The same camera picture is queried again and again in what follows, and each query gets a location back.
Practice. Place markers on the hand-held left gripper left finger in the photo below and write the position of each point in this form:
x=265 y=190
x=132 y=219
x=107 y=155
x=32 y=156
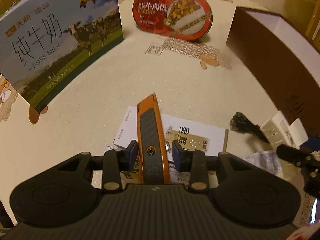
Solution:
x=131 y=153

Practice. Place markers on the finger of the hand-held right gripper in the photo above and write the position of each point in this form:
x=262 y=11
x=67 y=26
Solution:
x=292 y=155

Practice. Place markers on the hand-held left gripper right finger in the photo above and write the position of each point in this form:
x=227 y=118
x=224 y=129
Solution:
x=178 y=155

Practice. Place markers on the orange utility knife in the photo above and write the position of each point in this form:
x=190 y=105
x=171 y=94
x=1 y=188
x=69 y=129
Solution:
x=150 y=135

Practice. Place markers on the white and gold box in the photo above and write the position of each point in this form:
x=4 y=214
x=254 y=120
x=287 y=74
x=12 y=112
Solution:
x=200 y=135

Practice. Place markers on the brown shoebox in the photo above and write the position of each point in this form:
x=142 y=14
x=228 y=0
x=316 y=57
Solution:
x=275 y=62

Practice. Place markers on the red patterned clothing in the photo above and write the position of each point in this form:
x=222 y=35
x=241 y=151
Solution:
x=305 y=232

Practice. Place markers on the blue milk carton box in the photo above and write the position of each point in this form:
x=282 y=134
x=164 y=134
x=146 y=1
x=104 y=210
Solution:
x=62 y=42

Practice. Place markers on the red instant meal bowl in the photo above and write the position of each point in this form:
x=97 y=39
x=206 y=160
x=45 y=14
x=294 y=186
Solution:
x=155 y=15

